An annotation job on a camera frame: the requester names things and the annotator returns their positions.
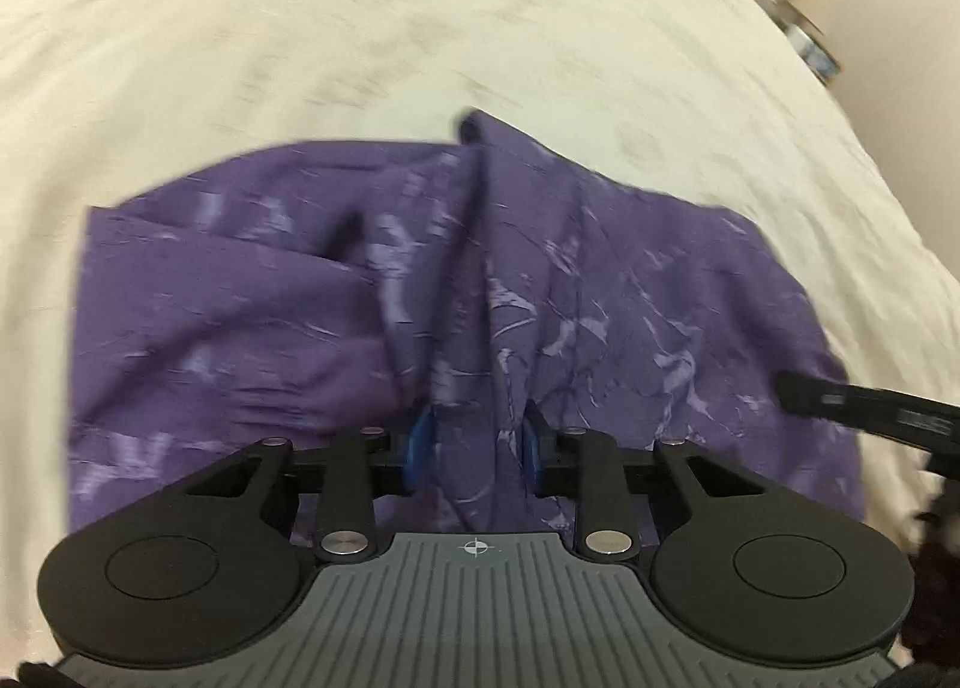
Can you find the right cream nightstand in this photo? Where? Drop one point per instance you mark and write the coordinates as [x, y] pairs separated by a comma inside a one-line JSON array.
[[805, 24]]

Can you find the cream floral bedspread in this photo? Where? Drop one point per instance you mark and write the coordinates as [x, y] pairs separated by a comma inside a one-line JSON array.
[[703, 99]]

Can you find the purple patterned hooded jacket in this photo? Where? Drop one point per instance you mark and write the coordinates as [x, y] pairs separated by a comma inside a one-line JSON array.
[[296, 291]]

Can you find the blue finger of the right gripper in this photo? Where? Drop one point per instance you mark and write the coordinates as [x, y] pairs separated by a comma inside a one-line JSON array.
[[921, 423]]

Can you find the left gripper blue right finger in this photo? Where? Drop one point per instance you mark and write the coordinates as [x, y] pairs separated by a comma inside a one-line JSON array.
[[585, 467]]

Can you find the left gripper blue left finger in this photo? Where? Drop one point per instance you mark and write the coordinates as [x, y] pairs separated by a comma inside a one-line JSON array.
[[362, 465]]

